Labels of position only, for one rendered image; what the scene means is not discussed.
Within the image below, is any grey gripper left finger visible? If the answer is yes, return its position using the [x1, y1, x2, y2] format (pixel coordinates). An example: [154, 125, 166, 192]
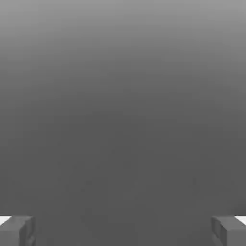
[0, 215, 37, 246]

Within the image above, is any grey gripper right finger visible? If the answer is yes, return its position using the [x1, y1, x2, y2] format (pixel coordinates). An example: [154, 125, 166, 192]
[210, 215, 246, 246]

